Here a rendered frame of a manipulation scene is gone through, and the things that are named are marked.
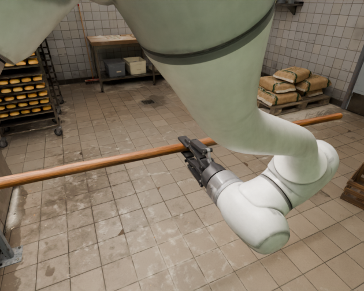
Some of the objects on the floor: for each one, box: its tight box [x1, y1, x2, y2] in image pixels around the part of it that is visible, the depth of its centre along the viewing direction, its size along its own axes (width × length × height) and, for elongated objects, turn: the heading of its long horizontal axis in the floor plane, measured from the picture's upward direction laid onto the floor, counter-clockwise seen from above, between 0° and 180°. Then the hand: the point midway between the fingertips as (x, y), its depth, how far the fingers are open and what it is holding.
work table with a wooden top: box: [86, 34, 161, 92], centre depth 508 cm, size 220×80×90 cm, turn 114°
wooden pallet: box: [257, 94, 331, 116], centre depth 417 cm, size 120×80×14 cm, turn 114°
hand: (185, 146), depth 80 cm, fingers closed on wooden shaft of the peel, 3 cm apart
